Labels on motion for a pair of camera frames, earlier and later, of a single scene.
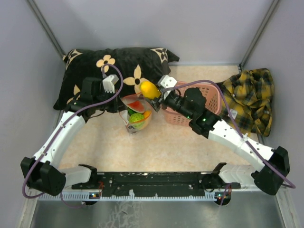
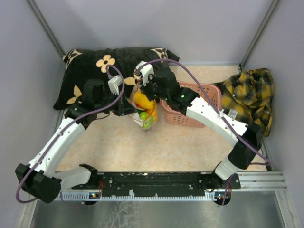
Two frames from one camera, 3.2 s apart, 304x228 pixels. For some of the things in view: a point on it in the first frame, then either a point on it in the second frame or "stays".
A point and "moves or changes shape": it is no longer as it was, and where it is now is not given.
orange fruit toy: x=149 y=90 moves or changes shape
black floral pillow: x=123 y=69 stays
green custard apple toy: x=136 y=119 -> x=148 y=120
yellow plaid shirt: x=250 y=95 stays
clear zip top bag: x=135 y=112 moves or changes shape
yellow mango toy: x=146 y=114 -> x=154 y=114
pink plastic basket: x=213 y=96 stays
